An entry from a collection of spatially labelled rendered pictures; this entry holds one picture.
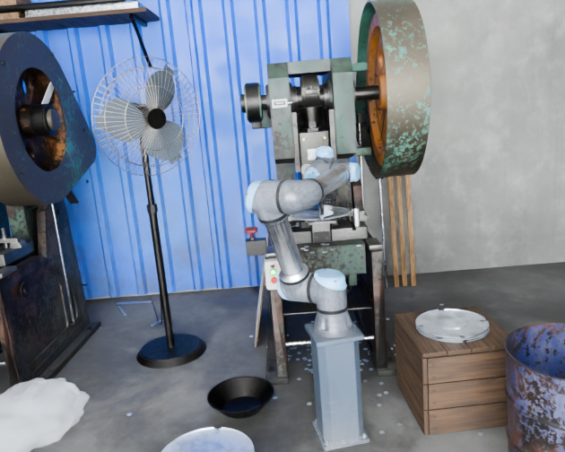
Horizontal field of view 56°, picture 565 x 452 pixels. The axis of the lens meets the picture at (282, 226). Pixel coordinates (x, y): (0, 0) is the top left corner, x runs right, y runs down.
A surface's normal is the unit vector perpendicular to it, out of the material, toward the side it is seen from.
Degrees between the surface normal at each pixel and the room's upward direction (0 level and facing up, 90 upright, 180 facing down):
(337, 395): 90
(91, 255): 90
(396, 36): 59
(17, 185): 130
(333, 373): 90
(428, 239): 90
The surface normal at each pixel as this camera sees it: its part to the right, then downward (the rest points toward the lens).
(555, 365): -0.24, 0.20
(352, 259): 0.00, 0.22
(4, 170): 0.01, 0.66
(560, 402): -0.59, 0.26
